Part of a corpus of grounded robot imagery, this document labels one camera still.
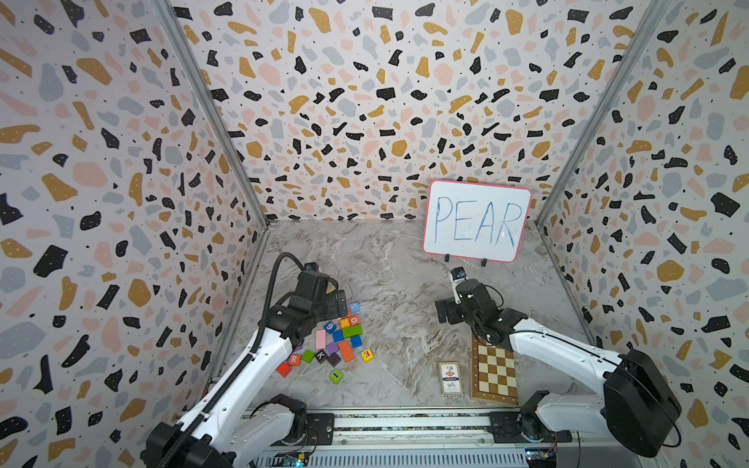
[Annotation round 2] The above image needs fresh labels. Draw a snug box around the pink framed whiteboard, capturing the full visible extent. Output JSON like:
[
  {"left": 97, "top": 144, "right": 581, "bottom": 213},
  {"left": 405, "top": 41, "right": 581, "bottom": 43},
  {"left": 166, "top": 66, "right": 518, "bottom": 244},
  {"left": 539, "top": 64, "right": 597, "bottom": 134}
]
[{"left": 422, "top": 181, "right": 532, "bottom": 263}]

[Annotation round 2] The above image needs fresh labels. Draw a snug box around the long green block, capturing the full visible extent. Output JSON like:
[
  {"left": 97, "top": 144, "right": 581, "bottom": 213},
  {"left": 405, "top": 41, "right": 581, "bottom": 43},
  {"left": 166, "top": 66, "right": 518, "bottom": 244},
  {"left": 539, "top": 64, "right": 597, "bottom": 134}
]
[{"left": 343, "top": 325, "right": 363, "bottom": 339}]

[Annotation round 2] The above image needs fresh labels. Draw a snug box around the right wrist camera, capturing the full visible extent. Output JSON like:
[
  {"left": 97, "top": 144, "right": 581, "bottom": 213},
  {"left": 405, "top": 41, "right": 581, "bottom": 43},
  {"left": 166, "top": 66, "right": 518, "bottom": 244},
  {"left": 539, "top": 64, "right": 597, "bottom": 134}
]
[{"left": 450, "top": 267, "right": 467, "bottom": 288}]

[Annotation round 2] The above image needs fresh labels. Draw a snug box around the wooden chessboard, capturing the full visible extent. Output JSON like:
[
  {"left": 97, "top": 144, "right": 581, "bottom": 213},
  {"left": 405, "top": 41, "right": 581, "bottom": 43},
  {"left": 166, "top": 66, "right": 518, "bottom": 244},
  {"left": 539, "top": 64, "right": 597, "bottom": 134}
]
[{"left": 470, "top": 335, "right": 519, "bottom": 407}]

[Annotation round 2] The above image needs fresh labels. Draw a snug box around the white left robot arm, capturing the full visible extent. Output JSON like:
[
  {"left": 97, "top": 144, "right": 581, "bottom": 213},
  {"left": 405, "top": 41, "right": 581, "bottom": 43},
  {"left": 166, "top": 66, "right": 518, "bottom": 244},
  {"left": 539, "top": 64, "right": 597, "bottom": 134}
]
[{"left": 140, "top": 253, "right": 347, "bottom": 467}]

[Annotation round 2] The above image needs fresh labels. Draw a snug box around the long orange block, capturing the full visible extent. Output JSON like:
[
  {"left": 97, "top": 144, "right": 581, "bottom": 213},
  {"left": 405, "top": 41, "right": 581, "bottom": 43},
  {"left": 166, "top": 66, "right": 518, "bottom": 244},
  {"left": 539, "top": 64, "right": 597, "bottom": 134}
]
[{"left": 337, "top": 340, "right": 355, "bottom": 363}]

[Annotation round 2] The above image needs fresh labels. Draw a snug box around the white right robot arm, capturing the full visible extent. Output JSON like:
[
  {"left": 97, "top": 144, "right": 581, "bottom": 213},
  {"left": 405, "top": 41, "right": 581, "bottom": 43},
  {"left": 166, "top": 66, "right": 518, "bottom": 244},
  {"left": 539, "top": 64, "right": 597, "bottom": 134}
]
[{"left": 435, "top": 267, "right": 682, "bottom": 458}]

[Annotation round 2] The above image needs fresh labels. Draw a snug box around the playing card box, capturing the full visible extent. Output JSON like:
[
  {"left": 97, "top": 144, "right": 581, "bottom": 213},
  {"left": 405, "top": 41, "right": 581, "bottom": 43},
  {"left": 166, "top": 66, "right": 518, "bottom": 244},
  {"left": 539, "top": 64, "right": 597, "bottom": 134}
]
[{"left": 438, "top": 361, "right": 463, "bottom": 397}]

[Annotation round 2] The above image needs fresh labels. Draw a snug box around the red cube block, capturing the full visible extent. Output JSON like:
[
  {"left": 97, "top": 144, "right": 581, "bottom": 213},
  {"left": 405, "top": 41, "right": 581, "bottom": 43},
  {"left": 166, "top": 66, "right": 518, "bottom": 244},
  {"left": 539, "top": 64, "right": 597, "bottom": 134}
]
[{"left": 276, "top": 362, "right": 292, "bottom": 378}]

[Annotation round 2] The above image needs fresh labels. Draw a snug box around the green I letter block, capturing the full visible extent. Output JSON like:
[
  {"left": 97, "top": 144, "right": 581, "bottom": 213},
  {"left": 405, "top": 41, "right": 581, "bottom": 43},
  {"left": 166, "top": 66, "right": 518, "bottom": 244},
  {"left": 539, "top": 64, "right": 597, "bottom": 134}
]
[{"left": 330, "top": 370, "right": 343, "bottom": 384}]

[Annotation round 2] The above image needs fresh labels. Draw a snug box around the dark K letter block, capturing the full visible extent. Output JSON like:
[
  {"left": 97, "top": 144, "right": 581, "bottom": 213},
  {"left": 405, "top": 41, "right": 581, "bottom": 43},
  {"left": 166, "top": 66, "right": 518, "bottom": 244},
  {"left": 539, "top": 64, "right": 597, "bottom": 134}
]
[{"left": 315, "top": 350, "right": 329, "bottom": 363}]

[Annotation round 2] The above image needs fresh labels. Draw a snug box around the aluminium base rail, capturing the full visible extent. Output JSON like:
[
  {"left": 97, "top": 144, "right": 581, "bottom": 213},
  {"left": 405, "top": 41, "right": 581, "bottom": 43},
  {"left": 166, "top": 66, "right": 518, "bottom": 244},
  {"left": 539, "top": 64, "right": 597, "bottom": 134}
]
[{"left": 245, "top": 406, "right": 651, "bottom": 468}]

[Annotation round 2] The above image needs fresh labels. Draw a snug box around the small green cube block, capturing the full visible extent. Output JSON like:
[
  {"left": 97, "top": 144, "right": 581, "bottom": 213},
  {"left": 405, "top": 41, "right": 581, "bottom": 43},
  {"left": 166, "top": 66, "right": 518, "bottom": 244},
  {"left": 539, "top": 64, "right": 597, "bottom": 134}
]
[{"left": 302, "top": 350, "right": 315, "bottom": 364}]

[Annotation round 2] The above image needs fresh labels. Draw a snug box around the long pink block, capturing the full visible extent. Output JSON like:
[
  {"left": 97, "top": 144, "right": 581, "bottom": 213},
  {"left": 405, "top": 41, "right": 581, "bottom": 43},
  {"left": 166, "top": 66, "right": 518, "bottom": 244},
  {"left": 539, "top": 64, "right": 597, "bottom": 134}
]
[{"left": 315, "top": 330, "right": 328, "bottom": 350}]

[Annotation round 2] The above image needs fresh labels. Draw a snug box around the yellow E letter block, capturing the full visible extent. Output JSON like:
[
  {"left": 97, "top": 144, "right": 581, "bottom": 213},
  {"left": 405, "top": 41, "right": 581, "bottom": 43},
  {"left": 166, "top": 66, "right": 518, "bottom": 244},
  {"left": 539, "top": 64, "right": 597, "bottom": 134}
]
[{"left": 361, "top": 349, "right": 374, "bottom": 363}]

